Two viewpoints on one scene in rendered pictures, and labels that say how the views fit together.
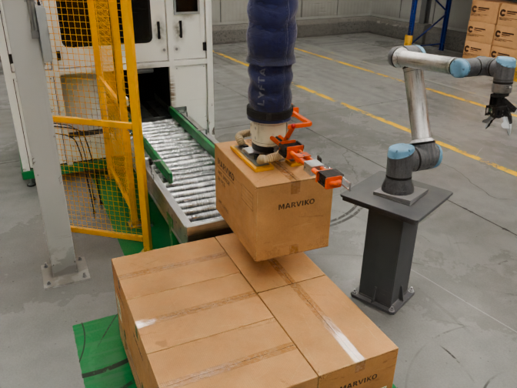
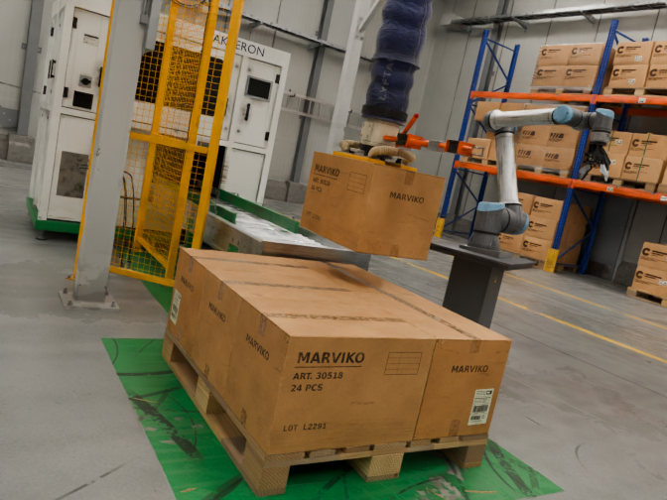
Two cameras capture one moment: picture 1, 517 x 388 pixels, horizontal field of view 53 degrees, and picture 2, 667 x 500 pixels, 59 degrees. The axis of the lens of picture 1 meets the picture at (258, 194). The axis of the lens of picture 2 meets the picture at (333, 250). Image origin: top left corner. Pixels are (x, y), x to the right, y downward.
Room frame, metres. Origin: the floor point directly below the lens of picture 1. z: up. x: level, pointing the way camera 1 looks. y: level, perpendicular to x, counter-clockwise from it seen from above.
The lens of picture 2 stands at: (-0.42, 0.43, 1.08)
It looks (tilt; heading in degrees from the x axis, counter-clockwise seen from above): 8 degrees down; 353
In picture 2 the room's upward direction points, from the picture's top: 12 degrees clockwise
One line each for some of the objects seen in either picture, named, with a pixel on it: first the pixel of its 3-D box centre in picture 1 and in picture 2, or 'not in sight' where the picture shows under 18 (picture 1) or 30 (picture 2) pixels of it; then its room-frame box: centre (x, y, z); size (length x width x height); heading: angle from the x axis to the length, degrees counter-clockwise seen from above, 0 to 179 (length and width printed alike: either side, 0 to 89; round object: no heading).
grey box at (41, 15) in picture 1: (43, 32); (150, 23); (3.07, 1.24, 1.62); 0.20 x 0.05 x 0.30; 25
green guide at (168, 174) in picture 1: (139, 142); (191, 198); (4.05, 0.99, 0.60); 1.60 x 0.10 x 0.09; 25
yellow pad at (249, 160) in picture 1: (251, 154); (358, 155); (2.45, 0.04, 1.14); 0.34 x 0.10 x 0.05; 24
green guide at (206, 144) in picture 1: (201, 134); (256, 207); (4.28, 0.51, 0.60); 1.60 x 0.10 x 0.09; 25
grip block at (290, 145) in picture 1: (291, 148); (409, 141); (2.26, -0.15, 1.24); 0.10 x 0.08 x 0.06; 114
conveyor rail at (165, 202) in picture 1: (143, 170); (196, 219); (3.71, 0.89, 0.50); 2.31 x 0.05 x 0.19; 25
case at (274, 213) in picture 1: (269, 192); (367, 203); (2.46, -0.06, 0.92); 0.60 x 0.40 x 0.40; 23
